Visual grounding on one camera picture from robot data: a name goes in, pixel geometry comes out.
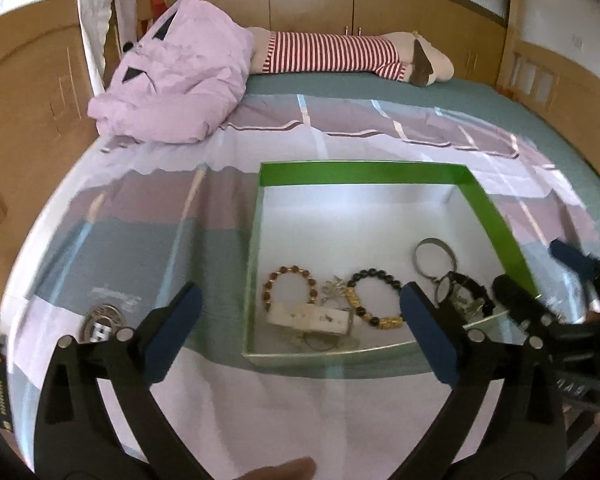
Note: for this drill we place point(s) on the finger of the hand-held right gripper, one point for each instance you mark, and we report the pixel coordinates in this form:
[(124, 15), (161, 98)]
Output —
[(572, 257), (522, 302)]

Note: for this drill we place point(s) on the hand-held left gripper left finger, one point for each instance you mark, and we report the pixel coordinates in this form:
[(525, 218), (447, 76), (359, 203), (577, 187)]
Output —
[(180, 320)]

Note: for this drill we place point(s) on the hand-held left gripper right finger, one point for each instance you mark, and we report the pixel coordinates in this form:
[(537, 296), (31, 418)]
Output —
[(430, 335)]

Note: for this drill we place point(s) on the black wrist watch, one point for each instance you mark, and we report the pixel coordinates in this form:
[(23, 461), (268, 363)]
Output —
[(475, 287)]

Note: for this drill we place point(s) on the silver bangle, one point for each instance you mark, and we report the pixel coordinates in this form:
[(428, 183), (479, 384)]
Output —
[(417, 260)]

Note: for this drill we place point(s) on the green cardboard box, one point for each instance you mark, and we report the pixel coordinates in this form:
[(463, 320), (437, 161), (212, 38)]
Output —
[(355, 220)]

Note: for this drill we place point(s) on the person's left hand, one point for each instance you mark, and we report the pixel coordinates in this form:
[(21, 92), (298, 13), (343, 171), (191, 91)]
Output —
[(280, 471)]

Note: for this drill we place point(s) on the patchwork bedsheet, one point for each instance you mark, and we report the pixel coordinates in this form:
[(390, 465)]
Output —
[(155, 220)]

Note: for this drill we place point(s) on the teal bed cover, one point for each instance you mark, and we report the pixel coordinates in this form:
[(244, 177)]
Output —
[(480, 105)]

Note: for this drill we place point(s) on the black yellow patterned object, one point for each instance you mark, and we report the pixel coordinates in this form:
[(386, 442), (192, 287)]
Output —
[(1, 390)]

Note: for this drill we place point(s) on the pink quilt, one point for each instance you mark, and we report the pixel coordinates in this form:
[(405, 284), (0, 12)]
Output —
[(180, 75)]

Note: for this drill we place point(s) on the wooden headboard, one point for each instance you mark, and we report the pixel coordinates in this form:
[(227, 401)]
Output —
[(25, 110)]

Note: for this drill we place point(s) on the white towel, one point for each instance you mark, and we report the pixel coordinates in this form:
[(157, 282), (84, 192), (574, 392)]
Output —
[(94, 35)]

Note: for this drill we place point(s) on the striped plush toy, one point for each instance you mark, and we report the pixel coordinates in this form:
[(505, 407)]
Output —
[(330, 52)]

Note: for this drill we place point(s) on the grey towel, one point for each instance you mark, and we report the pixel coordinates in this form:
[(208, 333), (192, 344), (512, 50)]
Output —
[(125, 12)]

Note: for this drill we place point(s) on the red cloth item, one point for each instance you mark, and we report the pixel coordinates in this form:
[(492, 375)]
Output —
[(158, 6)]

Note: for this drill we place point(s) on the wooden wall cabinets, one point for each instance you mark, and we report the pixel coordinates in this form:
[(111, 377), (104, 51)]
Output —
[(305, 0)]

